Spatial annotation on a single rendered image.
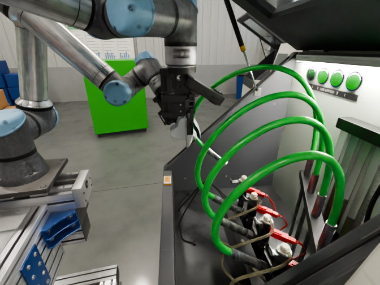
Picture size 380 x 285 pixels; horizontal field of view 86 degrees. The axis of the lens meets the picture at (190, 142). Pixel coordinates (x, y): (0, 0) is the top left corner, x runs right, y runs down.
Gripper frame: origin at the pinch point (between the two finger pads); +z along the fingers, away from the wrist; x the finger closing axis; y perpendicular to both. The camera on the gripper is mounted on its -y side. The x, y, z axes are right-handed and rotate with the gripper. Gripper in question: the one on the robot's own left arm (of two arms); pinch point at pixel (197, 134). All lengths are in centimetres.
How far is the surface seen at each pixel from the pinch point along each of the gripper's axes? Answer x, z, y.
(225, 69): -638, -244, 97
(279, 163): 27.5, 16.4, -22.9
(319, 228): 10.6, 35.2, -18.6
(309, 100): 8.2, 10.5, -31.5
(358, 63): -5.9, 8.8, -44.9
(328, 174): 10.0, 25.7, -26.3
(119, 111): -196, -155, 207
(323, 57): -15.8, 1.4, -41.6
